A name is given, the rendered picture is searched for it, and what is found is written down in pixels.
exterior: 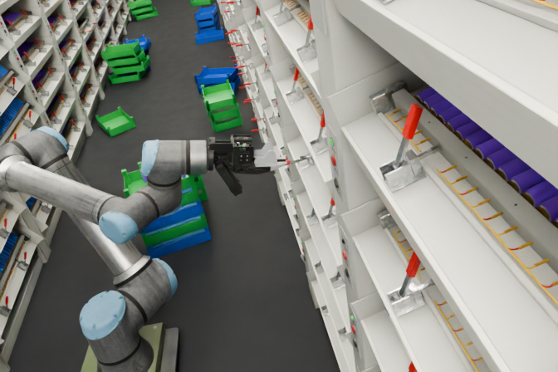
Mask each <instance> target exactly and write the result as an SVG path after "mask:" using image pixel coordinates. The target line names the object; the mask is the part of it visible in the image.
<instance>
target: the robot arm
mask: <svg viewBox="0 0 558 372"><path fill-rule="evenodd" d="M237 136H246V137H237ZM253 148H254V146H252V137H250V135H231V137H230V140H215V139H214V137H209V144H208V145H207V141H206V140H158V139H157V140H148V141H145V142H144V144H143V151H142V165H141V174H142V175H144V176H147V184H146V185H145V186H144V187H143V188H141V189H139V190H138V191H136V192H135V193H133V194H132V195H130V196H129V197H128V198H126V199H124V198H121V197H118V196H113V195H111V194H108V193H105V192H102V191H100V190H98V189H95V188H92V187H91V186H90V185H89V184H88V183H87V182H86V180H85V179H84V177H83V176H82V175H81V173H80V172H79V170H78V169H77V168H76V166H75V165H74V164H73V163H72V162H71V160H70V157H69V156H68V154H67V152H68V150H69V146H68V144H67V142H66V140H65V138H64V137H63V136H62V135H61V134H60V133H59V132H58V131H56V130H54V129H53V128H51V127H48V126H42V127H40V128H38V129H36V130H32V131H31V132H29V133H27V134H25V135H23V136H21V137H19V138H17V139H15V140H13V141H12V142H10V143H7V144H5V145H4V146H2V147H1V148H0V189H2V190H5V191H7V192H11V193H14V192H18V191H20V192H22V193H25V194H27V195H29V196H32V197H34V198H36V199H39V200H41V201H42V202H45V203H48V204H50V205H52V206H54V207H57V208H59V209H62V210H64V211H66V212H67V214H68V215H69V216H70V217H71V219H72V220H73V222H74V223H75V224H76V226H77V227H78V228H79V229H80V230H81V232H82V233H83V234H84V236H85V237H86V239H87V240H88V241H89V242H90V244H91V245H92V247H93V248H94V249H95V250H96V251H97V252H98V254H99V255H100V257H101V258H102V259H103V261H104V262H105V264H106V265H107V266H108V267H109V269H110V270H111V271H112V272H113V273H114V275H115V277H114V282H113V283H114V285H115V287H116V288H117V289H118V290H117V291H109V292H107V291H104V292H102V293H100V294H98V295H96V296H94V297H92V298H91V299H90V300H89V301H88V303H86V304H85V305H84V307H83V308H82V310H81V314H80V324H81V329H82V332H83V334H84V336H85V337H86V339H87V341H88V343H89V344H90V346H91V348H92V350H93V352H94V354H95V357H96V358H97V372H147V371H148V370H149V368H150V366H151V365H152V363H153V360H154V351H153V349H152V346H151V344H150V343H149V342H148V341H147V340H146V339H144V338H143V337H142V336H141V335H140V333H139V332H138V330H139V329H140V328H141V327H142V326H143V325H144V324H145V323H146V322H147V321H148V320H149V319H150V318H151V317H152V316H153V315H154V314H155V313H156V312H157V311H158V310H159V309H160V308H161V307H162V306H163V305H164V304H165V303H166V302H167V301H169V300H170V298H171V297H172V295H173V294H174V293H175V292H176V290H177V287H178V282H177V278H176V276H175V274H174V273H173V270H172V269H171V268H170V266H169V265H168V264H167V263H166V262H164V261H162V260H161V261H160V260H159V259H158V258H154V259H152V258H151V257H150V256H145V255H142V254H140V252H139V251H138V249H137V248H136V247H135V245H134V244H133V243H132V242H131V241H130V240H131V239H133V238H135V237H136V236H137V234H138V233H140V232H141V231H142V230H143V229H145V228H146V227H147V226H149V225H150V224H151V223H152V222H153V221H154V220H155V219H157V218H159V217H167V216H169V215H172V214H174V213H176V212H177V211H178V210H179V208H180V205H181V201H182V197H183V195H182V175H190V174H206V173H207V170H208V171H213V165H214V166H215V169H216V170H217V171H218V173H219V175H220V176H221V178H222V179H223V181H224V182H225V184H226V185H227V186H228V189H229V190H230V192H231V193H233V195H234V196H235V197H236V196H238V195H239V194H241V193H242V184H241V183H240V181H239V180H238V179H237V178H236V177H235V175H234V174H233V172H235V173H237V174H264V173H268V172H270V171H273V170H275V169H279V168H280V167H282V166H284V165H286V164H287V162H282V161H286V159H285V158H282V157H279V156H276V152H275V151H274V149H273V144H272V143H265V145H264V146H263V148H262V149H256V150H254V149H253ZM252 162H253V163H254V164H252Z"/></svg>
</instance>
